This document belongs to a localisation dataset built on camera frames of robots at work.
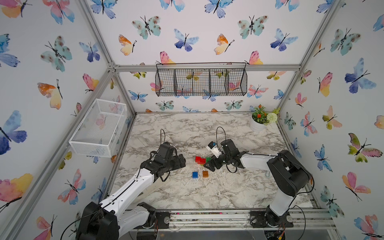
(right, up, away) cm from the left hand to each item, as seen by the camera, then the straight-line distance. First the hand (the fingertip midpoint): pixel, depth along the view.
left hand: (181, 160), depth 84 cm
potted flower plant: (+50, +23, +15) cm, 57 cm away
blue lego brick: (+8, -9, +3) cm, 12 cm away
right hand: (+16, -1, +7) cm, 18 cm away
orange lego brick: (+14, -9, +5) cm, 17 cm away
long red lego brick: (+11, -1, +6) cm, 12 cm away
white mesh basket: (-48, +15, +3) cm, 51 cm away
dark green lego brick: (+16, -2, +13) cm, 20 cm away
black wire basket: (+22, +49, +13) cm, 55 cm away
